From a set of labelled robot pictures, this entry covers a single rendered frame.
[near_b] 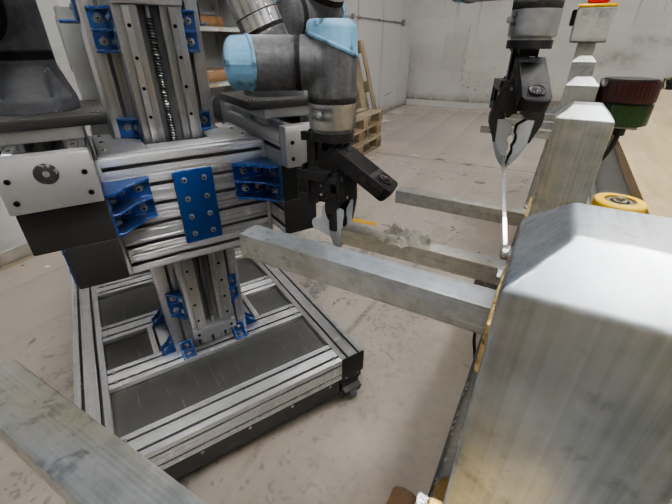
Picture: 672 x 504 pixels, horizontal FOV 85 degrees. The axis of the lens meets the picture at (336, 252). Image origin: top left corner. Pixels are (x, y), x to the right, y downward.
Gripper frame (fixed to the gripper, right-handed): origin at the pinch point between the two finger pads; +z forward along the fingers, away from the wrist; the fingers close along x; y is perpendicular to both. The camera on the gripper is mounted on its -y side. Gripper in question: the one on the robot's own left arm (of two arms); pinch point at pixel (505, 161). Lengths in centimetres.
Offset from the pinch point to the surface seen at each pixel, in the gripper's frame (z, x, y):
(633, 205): 4.7, -20.2, -7.1
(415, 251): 10.1, 16.1, -19.9
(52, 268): 96, 215, 79
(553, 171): -11.4, 8.8, -45.1
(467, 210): 11.5, 4.8, 2.6
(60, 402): -1, 39, -62
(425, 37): -29, -11, 785
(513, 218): 11.3, -3.8, -0.5
